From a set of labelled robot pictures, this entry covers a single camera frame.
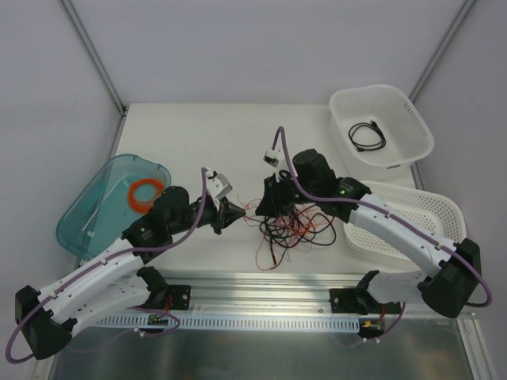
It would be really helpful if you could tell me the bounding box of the right frame post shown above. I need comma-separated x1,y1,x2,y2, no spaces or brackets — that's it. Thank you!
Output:
409,0,479,103

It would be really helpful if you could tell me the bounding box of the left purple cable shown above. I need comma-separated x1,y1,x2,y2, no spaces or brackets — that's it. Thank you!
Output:
6,166,211,363

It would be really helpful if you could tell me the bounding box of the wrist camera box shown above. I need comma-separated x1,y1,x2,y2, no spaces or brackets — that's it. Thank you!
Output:
263,148,290,183
205,168,232,210

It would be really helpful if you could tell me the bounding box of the perforated white plastic basket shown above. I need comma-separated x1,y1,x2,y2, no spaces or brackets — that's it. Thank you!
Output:
344,180,467,260

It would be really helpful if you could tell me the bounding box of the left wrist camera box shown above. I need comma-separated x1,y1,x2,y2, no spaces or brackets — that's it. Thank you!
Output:
205,168,232,210

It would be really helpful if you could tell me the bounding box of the black usb cable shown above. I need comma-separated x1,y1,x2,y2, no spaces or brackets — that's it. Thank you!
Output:
349,118,387,154

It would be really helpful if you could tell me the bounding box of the frame post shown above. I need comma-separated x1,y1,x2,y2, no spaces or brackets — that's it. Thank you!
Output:
409,0,479,103
58,0,127,116

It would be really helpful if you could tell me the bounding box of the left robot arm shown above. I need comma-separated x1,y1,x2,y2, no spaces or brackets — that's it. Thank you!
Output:
15,186,246,360

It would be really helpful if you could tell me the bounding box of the left frame post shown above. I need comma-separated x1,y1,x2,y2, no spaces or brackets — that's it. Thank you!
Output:
58,0,127,116

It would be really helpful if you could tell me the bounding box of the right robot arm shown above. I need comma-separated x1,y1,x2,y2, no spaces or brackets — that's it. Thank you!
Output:
256,149,481,318

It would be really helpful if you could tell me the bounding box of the white slotted cable duct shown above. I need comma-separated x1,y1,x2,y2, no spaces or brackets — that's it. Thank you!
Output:
94,312,360,333

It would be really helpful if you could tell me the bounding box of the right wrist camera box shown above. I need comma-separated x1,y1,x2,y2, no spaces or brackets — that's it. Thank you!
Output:
263,148,290,183

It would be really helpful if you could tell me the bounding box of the coiled orange wire bundle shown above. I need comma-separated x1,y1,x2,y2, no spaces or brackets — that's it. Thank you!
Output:
127,178,166,214

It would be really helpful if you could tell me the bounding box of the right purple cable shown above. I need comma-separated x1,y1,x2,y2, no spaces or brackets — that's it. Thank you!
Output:
274,126,493,308

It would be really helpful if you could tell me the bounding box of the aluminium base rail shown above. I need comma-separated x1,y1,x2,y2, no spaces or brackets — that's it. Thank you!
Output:
94,268,476,317

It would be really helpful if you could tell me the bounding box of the purple cable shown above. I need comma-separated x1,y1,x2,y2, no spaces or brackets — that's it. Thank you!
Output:
274,126,493,308
6,166,211,363

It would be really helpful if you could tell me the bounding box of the teal transparent plastic tray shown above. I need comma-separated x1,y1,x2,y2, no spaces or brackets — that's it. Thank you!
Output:
55,154,171,260

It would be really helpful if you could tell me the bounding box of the deep white plastic tub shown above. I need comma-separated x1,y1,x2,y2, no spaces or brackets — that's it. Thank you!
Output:
329,84,434,181

